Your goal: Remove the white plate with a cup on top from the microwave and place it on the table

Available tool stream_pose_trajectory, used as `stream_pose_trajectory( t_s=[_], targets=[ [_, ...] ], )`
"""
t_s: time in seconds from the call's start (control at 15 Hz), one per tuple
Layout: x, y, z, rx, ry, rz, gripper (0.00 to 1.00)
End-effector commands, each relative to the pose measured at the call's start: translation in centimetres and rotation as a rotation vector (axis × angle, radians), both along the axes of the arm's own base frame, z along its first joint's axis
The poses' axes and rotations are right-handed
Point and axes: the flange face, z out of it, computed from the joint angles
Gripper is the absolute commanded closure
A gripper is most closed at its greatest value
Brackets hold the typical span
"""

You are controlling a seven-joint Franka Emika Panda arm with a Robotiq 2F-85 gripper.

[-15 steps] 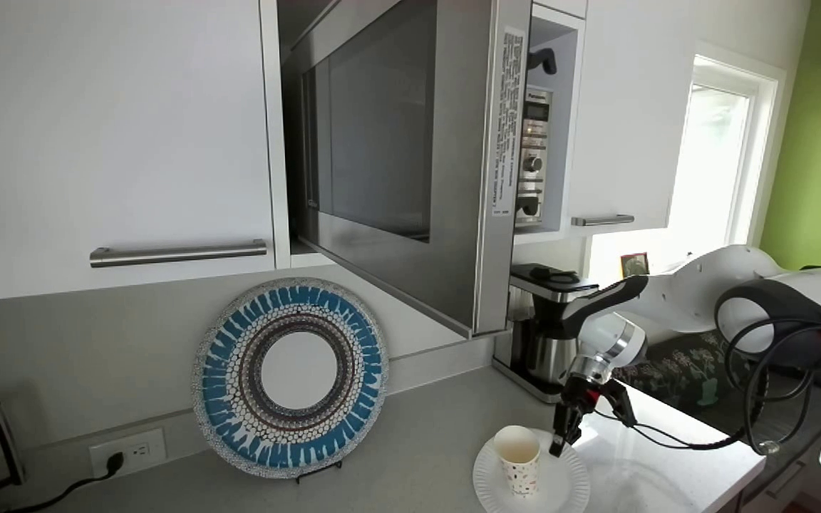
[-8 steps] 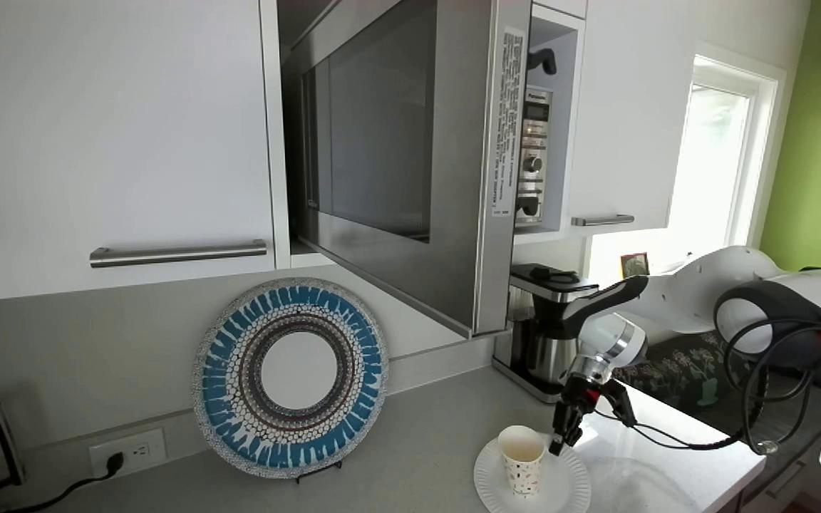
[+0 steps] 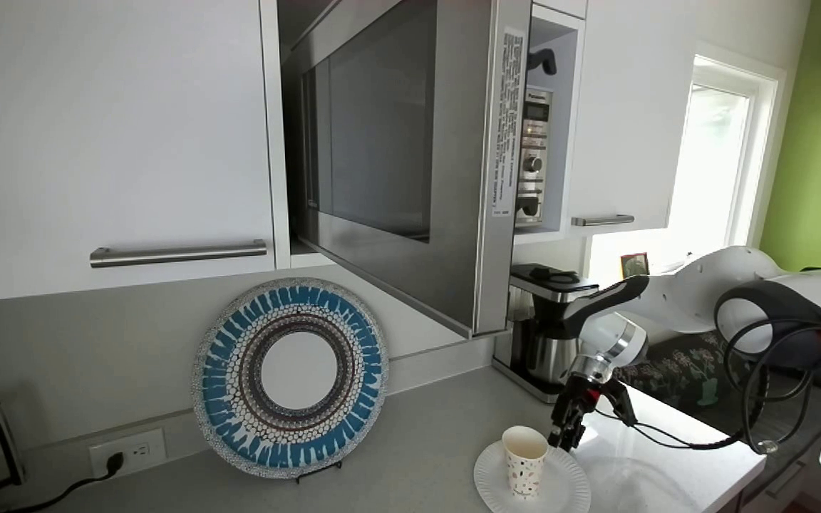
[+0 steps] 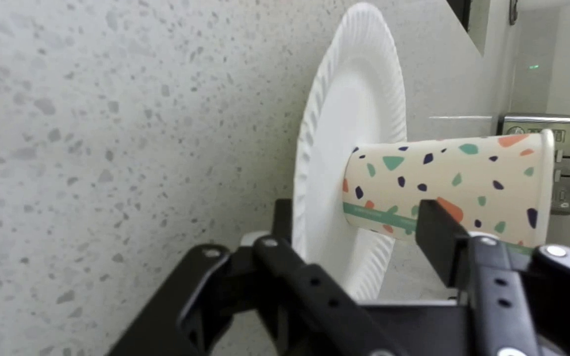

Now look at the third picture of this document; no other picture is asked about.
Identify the dark floral bench cushion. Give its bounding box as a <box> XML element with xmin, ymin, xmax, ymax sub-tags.
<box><xmin>620</xmin><ymin>326</ymin><xmax>821</xmax><ymax>406</ymax></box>

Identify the stainless microwave door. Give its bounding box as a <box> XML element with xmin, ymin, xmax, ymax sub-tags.
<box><xmin>281</xmin><ymin>0</ymin><xmax>534</xmax><ymax>336</ymax></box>

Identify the steel black coffee maker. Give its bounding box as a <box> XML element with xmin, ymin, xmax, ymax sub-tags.
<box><xmin>492</xmin><ymin>264</ymin><xmax>603</xmax><ymax>395</ymax></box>

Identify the white wall cabinet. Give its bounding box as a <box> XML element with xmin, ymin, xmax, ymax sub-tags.
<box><xmin>564</xmin><ymin>0</ymin><xmax>814</xmax><ymax>231</ymax></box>

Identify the short steel cabinet handle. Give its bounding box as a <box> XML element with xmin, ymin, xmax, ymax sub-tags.
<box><xmin>567</xmin><ymin>212</ymin><xmax>640</xmax><ymax>229</ymax></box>

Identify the white wall outlet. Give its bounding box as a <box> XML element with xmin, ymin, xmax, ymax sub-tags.
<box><xmin>88</xmin><ymin>427</ymin><xmax>168</xmax><ymax>482</ymax></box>

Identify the black plate stand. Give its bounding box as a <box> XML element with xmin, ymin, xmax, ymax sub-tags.
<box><xmin>295</xmin><ymin>460</ymin><xmax>348</xmax><ymax>482</ymax></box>

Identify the blue patterned decorative plate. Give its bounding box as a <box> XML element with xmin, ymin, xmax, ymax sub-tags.
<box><xmin>191</xmin><ymin>278</ymin><xmax>392</xmax><ymax>482</ymax></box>

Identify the plain white plate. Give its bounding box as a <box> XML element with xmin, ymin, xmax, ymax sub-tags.
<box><xmin>472</xmin><ymin>436</ymin><xmax>594</xmax><ymax>513</ymax></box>

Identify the bright window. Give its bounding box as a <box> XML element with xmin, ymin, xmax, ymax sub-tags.
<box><xmin>664</xmin><ymin>51</ymin><xmax>784</xmax><ymax>254</ymax></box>

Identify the small dark picture frame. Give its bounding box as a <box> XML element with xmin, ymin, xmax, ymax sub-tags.
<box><xmin>620</xmin><ymin>251</ymin><xmax>653</xmax><ymax>284</ymax></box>

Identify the black power cable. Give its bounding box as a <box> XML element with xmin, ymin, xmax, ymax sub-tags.
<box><xmin>8</xmin><ymin>452</ymin><xmax>130</xmax><ymax>513</ymax></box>

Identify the long steel cabinet handle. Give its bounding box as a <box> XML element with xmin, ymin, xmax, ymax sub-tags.
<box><xmin>88</xmin><ymin>239</ymin><xmax>272</xmax><ymax>271</ymax></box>

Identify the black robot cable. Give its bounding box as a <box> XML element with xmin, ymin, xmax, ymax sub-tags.
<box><xmin>609</xmin><ymin>284</ymin><xmax>821</xmax><ymax>457</ymax></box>

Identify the wide white cabinet door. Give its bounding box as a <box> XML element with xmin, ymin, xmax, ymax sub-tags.
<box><xmin>0</xmin><ymin>0</ymin><xmax>286</xmax><ymax>308</ymax></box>

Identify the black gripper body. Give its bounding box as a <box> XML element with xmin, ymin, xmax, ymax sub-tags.
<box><xmin>561</xmin><ymin>368</ymin><xmax>623</xmax><ymax>410</ymax></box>

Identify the terrazzo print paper cup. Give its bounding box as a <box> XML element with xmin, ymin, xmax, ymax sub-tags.
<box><xmin>499</xmin><ymin>423</ymin><xmax>554</xmax><ymax>502</ymax></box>

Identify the stainless steel microwave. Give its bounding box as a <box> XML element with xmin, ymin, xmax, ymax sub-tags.
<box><xmin>514</xmin><ymin>87</ymin><xmax>559</xmax><ymax>231</ymax></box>

